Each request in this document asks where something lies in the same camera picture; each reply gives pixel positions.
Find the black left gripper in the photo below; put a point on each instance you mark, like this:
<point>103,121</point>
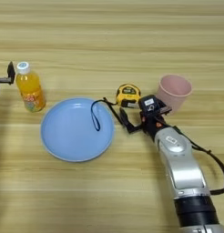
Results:
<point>0,80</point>

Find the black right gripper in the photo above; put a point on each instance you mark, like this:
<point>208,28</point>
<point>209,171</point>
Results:
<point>151,123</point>

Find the black pen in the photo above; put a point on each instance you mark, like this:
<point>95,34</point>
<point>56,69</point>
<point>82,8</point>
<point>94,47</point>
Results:
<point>113,112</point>

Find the pink plastic cup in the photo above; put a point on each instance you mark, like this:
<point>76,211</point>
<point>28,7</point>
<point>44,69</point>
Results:
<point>174,91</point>

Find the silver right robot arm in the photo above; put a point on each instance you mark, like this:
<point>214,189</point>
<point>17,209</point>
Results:
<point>183,167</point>

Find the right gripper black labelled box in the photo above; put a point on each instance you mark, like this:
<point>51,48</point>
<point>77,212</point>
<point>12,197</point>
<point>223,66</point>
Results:
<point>149,103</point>

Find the orange juice bottle white cap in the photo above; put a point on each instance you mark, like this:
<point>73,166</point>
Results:
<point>29,88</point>

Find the light blue round plate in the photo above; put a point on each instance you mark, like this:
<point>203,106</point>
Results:
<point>74,133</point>

